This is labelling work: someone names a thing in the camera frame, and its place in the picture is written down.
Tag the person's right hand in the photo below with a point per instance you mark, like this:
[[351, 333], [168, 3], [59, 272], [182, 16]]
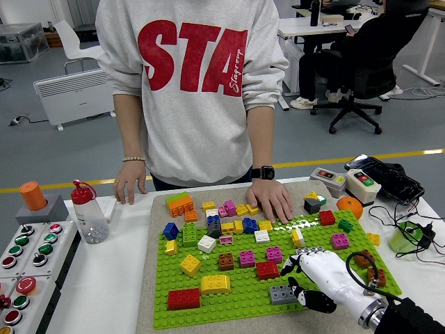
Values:
[[129, 177]]

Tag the person's left hand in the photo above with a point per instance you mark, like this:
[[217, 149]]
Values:
[[271, 198]]

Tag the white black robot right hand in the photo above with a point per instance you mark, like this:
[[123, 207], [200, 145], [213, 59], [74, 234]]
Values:
[[327, 275]]

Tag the light grey long toy brick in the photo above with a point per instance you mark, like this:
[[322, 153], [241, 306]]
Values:
[[307, 250]]

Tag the brown square toy brick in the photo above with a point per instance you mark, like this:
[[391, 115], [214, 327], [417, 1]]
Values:
[[363, 260], [380, 277], [226, 262]]

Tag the dark grey long toy brick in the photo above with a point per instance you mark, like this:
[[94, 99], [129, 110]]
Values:
[[280, 295]]

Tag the red sloped toy brick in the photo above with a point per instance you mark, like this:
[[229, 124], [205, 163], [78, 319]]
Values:
[[267, 270]]

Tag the blue square toy brick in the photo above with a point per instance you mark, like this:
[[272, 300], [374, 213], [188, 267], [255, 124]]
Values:
[[250, 225], [171, 231]]

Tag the person's right forearm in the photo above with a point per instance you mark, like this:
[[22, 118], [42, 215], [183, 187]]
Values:
[[128, 128]]

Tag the person's left forearm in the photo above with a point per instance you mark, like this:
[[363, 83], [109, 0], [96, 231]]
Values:
[[259, 139]]

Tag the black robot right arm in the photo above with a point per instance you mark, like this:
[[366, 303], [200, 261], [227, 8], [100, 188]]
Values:
[[410, 316]]

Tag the magenta square toy brick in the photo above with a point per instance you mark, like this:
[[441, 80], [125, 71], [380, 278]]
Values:
[[339, 241], [274, 255], [247, 259]]

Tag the white square toy brick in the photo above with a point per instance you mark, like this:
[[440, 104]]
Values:
[[206, 244], [261, 237]]

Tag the yellow sloped toy brick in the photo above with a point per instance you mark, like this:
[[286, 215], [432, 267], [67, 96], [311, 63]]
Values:
[[311, 196]]

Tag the tall magenta toy brick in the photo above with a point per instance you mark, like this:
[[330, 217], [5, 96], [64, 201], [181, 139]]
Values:
[[230, 208]]

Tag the yellow and white toy brick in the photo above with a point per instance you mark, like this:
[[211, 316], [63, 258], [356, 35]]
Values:
[[298, 239]]

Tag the pink toy brick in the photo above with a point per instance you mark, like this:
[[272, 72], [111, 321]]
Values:
[[222, 211]]

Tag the green and white toy brick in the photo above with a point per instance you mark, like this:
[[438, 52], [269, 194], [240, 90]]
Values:
[[322, 200]]

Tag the small green toy brick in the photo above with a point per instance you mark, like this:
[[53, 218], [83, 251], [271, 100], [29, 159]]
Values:
[[345, 225]]

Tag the red square toy brick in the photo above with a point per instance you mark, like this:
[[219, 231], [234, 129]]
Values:
[[327, 218]]

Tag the large orange toy brick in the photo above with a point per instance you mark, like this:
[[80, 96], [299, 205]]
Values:
[[181, 208]]

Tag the small white toy brick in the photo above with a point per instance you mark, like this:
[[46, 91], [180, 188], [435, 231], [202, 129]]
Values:
[[211, 212]]

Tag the small blue toy brick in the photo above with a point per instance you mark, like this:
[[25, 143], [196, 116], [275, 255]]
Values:
[[213, 219]]

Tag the dark grey sloped toy brick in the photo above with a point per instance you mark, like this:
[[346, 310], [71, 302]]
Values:
[[215, 231]]

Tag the small orange toy brick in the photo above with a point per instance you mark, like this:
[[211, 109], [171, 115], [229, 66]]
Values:
[[191, 216]]

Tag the small yellow toy brick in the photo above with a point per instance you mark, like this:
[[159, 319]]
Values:
[[171, 247]]

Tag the tall green toy brick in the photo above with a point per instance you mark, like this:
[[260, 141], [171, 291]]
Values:
[[190, 234]]

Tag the green studded baseplate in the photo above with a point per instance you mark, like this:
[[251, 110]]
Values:
[[240, 306]]

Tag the yellow curved toy brick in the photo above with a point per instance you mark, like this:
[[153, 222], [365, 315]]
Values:
[[215, 284]]

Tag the large yellow square toy brick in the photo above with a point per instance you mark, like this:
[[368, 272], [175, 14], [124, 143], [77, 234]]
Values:
[[190, 265]]

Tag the red long toy brick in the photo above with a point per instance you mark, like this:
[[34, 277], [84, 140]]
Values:
[[183, 299]]

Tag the black wristwatch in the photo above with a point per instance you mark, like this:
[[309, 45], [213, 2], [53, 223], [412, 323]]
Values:
[[266, 172]]

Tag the dark grey cube brick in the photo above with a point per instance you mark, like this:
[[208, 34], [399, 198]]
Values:
[[311, 206]]

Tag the lime green flat brick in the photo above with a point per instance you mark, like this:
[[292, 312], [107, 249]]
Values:
[[176, 197]]

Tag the clear bottle with red cap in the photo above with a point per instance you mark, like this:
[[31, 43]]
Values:
[[91, 217]]

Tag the small pink flat brick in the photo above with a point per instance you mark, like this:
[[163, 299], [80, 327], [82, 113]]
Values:
[[226, 239]]

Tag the orange fruit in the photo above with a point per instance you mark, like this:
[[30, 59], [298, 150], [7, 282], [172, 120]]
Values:
[[349, 208]]

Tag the green translucent cup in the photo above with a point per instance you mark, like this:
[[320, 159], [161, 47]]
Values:
[[398, 241]]

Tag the grey block base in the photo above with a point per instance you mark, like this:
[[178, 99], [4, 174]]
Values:
[[54, 213]]

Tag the person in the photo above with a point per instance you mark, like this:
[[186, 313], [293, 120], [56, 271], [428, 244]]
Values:
[[370, 38], [194, 121]]

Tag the orange cylinder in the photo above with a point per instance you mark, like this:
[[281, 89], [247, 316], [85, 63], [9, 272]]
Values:
[[33, 195]]

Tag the white electric panel heater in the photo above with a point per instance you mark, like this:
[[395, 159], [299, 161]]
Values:
[[69, 99]]

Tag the black plug adapter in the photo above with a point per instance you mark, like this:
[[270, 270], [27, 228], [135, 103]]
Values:
[[427, 232]]

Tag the grey four-button control box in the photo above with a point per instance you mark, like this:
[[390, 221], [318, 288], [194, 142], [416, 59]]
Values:
[[45, 248], [15, 250]]

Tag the black electronic device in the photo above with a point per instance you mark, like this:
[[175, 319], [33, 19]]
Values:
[[394, 184]]

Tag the black office chair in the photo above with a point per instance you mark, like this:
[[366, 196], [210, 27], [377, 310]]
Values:
[[352, 106]]

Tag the floor power socket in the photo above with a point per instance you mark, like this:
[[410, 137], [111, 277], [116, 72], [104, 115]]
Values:
[[17, 119]]

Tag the white case under desk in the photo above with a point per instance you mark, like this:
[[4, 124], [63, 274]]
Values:
[[297, 69]]

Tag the black platform dolly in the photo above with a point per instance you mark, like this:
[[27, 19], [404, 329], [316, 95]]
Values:
[[85, 33]]

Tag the white plastic chair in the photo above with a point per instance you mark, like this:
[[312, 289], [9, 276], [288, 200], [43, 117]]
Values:
[[69, 38]]

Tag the brown cardboard box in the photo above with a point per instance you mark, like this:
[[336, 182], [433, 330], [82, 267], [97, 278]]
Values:
[[54, 39]]

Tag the white power strip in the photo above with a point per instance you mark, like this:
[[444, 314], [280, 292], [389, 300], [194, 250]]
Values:
[[393, 92]]

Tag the white desk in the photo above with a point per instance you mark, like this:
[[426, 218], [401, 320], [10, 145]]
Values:
[[306, 29]]

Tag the clear plastic crate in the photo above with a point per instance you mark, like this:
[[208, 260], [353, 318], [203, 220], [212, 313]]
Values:
[[21, 42]]

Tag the smartphone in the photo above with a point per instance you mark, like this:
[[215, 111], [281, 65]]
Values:
[[351, 30]]

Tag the black bottle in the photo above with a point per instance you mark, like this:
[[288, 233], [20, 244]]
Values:
[[315, 14]]

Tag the tan cardboard box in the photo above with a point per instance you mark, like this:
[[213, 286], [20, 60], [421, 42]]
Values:
[[332, 18]]

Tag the grey two-button switch box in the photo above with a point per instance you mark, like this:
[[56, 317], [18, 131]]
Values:
[[333, 188]]

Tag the beige two-button switch box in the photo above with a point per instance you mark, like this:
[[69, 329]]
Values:
[[359, 195]]

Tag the white desk frame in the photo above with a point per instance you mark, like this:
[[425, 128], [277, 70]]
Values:
[[431, 45]]

